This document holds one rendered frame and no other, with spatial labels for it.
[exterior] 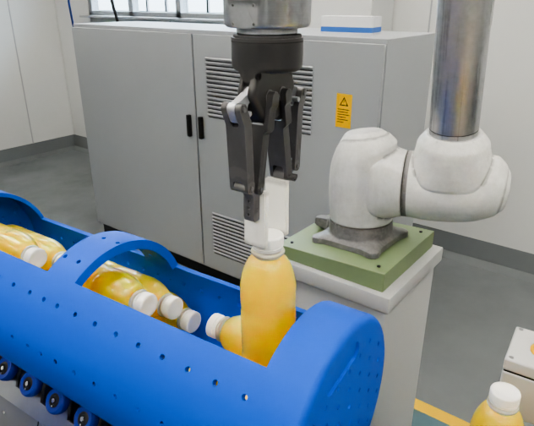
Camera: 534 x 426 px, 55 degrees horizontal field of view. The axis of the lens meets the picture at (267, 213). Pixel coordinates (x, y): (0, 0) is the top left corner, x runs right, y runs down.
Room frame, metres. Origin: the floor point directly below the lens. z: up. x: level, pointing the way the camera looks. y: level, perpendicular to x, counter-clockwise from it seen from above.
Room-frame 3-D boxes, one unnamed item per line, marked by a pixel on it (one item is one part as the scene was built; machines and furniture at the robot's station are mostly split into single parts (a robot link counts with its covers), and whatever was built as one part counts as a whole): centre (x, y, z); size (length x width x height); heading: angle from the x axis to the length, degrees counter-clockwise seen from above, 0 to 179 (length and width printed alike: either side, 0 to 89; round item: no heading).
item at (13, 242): (0.90, 0.51, 1.15); 0.19 x 0.07 x 0.07; 56
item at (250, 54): (0.56, 0.00, 1.52); 0.08 x 0.07 x 0.09; 146
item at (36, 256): (0.84, 0.43, 1.15); 0.04 x 0.02 x 0.04; 146
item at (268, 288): (0.56, 0.00, 1.23); 0.07 x 0.07 x 0.19
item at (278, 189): (0.58, -0.01, 1.36); 0.03 x 0.01 x 0.07; 56
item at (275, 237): (0.56, 0.00, 1.33); 0.04 x 0.04 x 0.02
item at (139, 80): (2.96, 0.23, 0.72); 2.15 x 0.54 x 1.45; 52
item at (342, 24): (2.45, -0.38, 1.48); 0.24 x 0.12 x 0.08; 60
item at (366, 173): (1.17, -0.24, 1.21); 0.18 x 0.16 x 0.22; 68
